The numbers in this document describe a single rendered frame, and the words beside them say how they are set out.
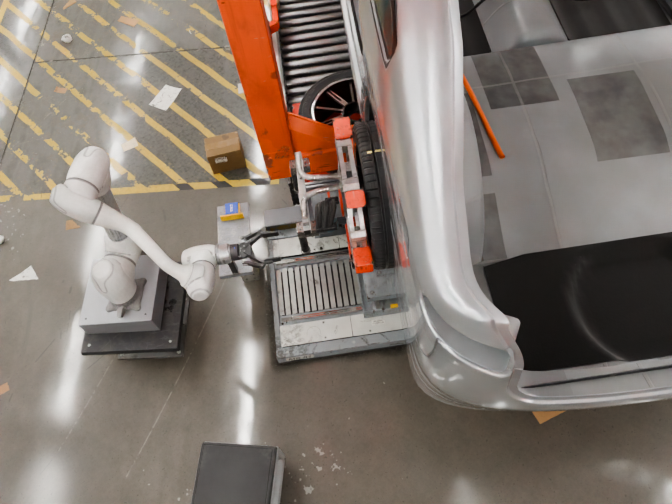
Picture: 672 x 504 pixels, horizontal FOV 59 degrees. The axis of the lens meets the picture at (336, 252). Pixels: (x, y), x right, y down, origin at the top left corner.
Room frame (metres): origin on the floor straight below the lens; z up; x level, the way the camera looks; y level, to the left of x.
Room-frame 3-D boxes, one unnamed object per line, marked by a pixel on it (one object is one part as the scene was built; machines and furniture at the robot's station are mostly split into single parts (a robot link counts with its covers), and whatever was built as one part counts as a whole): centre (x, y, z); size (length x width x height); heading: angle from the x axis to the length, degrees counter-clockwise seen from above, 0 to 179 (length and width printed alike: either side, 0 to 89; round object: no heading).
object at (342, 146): (1.54, -0.10, 0.85); 0.54 x 0.07 x 0.54; 179
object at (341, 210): (1.54, -0.03, 0.85); 0.21 x 0.14 x 0.14; 89
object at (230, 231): (1.70, 0.51, 0.44); 0.43 x 0.17 x 0.03; 179
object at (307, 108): (2.40, -0.24, 0.39); 0.66 x 0.66 x 0.24
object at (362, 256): (1.22, -0.11, 0.85); 0.09 x 0.08 x 0.07; 179
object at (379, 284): (1.54, -0.27, 0.32); 0.40 x 0.30 x 0.28; 179
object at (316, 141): (2.05, -0.13, 0.69); 0.52 x 0.17 x 0.35; 89
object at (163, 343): (1.48, 1.08, 0.15); 0.50 x 0.50 x 0.30; 83
